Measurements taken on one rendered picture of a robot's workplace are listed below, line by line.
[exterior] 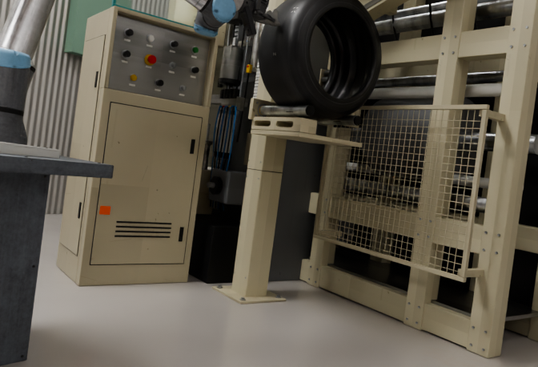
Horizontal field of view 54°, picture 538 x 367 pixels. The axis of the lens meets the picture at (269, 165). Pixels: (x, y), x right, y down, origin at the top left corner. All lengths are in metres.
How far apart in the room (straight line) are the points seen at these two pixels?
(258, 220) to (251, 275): 0.26
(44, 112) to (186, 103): 2.10
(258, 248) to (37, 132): 2.50
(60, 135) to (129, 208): 2.17
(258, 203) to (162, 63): 0.82
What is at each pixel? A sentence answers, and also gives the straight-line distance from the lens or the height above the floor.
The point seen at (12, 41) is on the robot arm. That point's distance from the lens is 1.87.
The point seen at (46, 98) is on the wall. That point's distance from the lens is 4.56.
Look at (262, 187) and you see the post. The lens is 2.51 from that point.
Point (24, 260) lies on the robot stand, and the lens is 1.68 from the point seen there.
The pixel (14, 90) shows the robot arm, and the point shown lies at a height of 0.77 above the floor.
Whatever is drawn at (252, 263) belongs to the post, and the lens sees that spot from 2.55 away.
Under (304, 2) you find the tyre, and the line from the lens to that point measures 2.25.
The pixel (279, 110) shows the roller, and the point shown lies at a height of 0.90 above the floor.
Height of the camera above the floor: 0.68
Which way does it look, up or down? 1 degrees down
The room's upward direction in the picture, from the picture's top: 7 degrees clockwise
